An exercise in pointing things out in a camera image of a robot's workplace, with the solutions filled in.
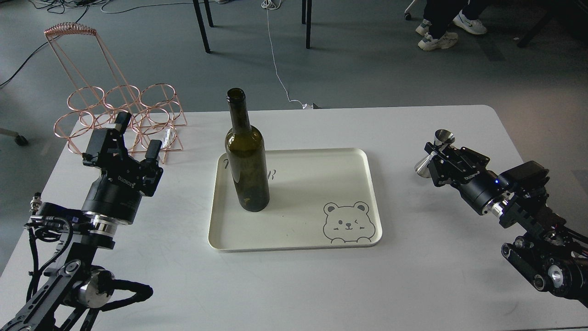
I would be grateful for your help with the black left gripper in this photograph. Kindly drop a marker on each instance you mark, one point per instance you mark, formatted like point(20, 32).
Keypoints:
point(123, 181)

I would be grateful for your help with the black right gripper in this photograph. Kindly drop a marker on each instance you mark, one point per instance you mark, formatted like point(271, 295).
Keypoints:
point(465, 170)

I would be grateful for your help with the silver metal jigger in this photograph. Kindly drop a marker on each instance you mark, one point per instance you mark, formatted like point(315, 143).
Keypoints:
point(443, 139)

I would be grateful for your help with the dark green wine bottle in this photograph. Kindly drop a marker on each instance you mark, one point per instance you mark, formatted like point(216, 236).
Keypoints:
point(245, 150)

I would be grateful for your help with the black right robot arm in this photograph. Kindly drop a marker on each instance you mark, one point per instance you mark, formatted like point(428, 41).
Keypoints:
point(550, 256)

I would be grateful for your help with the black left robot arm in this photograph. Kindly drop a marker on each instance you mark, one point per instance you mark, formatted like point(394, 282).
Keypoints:
point(65, 284)

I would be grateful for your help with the black chair caster wheel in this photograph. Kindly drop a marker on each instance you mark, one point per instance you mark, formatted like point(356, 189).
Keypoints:
point(20, 140)

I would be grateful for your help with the person's white sneaker near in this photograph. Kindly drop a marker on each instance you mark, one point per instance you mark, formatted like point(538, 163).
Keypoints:
point(428, 43)

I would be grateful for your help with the person's white sneaker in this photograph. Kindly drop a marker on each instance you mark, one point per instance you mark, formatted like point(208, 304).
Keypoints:
point(474, 27)
point(428, 43)
point(423, 28)

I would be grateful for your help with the person's white sneaker left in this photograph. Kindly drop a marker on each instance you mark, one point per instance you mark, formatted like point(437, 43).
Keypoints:
point(423, 28)

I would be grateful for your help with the person's white sneaker far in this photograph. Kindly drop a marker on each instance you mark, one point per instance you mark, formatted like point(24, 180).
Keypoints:
point(474, 27)

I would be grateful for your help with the cream bear serving tray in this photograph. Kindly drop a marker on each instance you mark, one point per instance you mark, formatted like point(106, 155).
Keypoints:
point(319, 199)

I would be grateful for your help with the black table legs left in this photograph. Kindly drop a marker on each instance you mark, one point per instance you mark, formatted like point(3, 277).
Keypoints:
point(202, 9)

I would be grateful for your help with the black table legs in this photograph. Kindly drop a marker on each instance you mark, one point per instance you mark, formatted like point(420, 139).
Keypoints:
point(306, 13)
point(202, 9)

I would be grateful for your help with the black table legs right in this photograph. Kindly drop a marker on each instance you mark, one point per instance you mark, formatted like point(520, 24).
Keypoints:
point(306, 13)

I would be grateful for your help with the copper wire wine rack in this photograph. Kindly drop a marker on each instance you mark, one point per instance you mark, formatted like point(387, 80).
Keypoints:
point(155, 112)

